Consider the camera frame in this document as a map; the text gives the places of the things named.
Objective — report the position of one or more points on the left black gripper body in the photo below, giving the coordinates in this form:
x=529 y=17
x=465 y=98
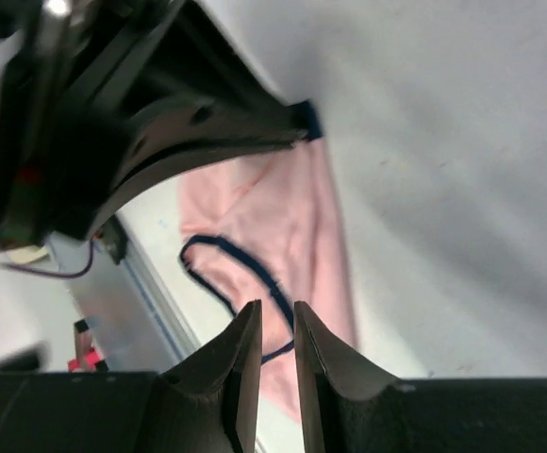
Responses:
x=63 y=137

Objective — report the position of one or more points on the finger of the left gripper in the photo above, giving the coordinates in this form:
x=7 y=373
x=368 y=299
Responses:
x=166 y=139
x=195 y=69

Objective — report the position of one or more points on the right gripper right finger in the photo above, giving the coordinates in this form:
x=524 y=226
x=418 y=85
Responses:
x=350 y=404

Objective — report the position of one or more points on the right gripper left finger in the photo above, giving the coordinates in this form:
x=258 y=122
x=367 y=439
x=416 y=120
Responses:
x=207 y=403

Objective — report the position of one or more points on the pink underwear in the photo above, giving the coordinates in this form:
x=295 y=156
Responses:
x=268 y=228

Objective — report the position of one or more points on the aluminium mounting rail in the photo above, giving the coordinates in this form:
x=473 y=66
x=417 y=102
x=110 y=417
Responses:
x=132 y=318

